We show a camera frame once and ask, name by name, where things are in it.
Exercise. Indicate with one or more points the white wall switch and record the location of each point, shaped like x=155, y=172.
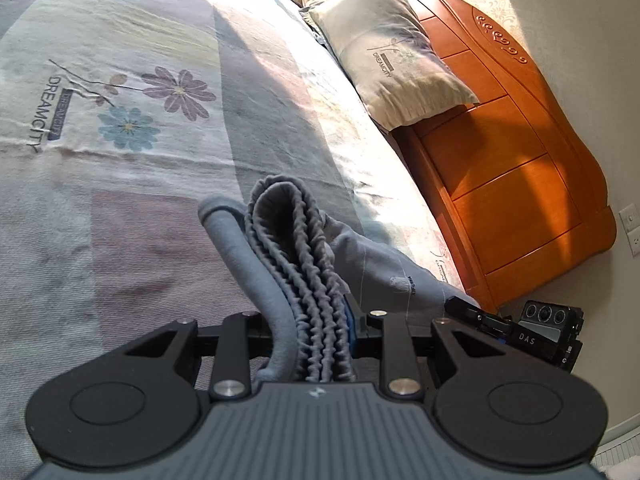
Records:
x=630, y=219

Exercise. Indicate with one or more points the cream printed pillow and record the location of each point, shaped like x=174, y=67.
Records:
x=390, y=55

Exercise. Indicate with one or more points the grey printed pants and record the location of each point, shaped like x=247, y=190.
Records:
x=290, y=260

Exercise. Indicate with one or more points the patterned bed sheet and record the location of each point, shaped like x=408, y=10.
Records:
x=125, y=185

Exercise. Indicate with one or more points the orange wooden headboard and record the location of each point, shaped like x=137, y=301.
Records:
x=510, y=160

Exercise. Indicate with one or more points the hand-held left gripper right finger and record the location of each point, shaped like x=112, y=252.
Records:
x=349, y=323

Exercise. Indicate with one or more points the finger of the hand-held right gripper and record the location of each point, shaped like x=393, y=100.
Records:
x=475, y=317

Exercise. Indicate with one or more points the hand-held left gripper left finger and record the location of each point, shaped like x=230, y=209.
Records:
x=257, y=328

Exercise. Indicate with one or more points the white wall socket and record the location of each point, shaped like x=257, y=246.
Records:
x=635, y=242

